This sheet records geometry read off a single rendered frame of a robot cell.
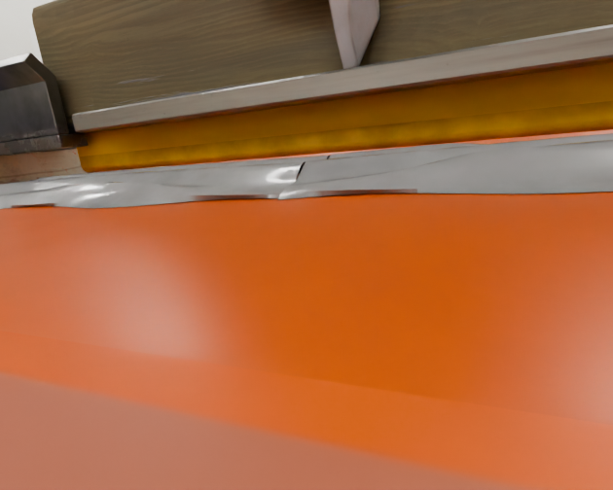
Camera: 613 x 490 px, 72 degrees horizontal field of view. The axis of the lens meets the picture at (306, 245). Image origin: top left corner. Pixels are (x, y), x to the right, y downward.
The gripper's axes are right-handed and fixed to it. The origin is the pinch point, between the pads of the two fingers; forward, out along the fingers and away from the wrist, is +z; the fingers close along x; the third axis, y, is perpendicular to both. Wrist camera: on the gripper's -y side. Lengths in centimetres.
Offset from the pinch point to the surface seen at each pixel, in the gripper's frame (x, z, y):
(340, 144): 0.5, 4.4, 2.2
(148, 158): 0.5, 4.1, 14.5
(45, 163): -0.9, 3.6, 25.9
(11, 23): -252, -116, 379
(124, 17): 1.5, -3.4, 13.2
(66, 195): 10.2, 4.8, 9.4
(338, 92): 2.8, 2.2, 1.3
